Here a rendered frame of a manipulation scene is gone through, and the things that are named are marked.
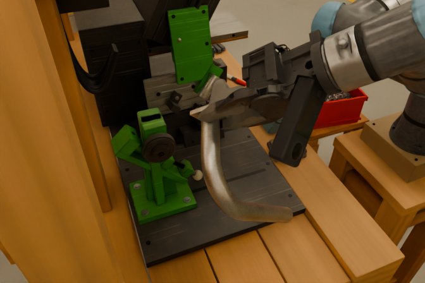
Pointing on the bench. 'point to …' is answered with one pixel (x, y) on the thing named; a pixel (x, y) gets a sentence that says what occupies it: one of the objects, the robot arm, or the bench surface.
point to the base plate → (271, 191)
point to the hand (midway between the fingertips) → (212, 123)
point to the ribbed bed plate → (168, 85)
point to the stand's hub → (158, 148)
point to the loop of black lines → (102, 81)
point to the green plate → (190, 43)
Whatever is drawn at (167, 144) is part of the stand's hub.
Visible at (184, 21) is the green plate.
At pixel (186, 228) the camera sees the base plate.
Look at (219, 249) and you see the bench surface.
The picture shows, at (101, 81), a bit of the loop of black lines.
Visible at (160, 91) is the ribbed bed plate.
